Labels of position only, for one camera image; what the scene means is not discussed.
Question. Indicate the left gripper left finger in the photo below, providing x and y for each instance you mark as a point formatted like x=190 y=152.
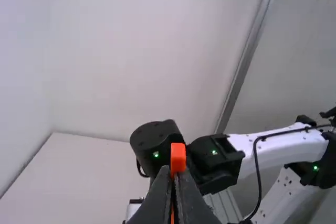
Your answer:
x=155 y=203

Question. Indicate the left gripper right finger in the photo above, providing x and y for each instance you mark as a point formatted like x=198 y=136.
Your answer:
x=191 y=203

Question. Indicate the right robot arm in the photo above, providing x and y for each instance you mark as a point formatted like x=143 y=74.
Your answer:
x=283 y=145

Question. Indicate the silver rails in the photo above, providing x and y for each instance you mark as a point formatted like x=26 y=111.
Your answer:
x=223 y=208

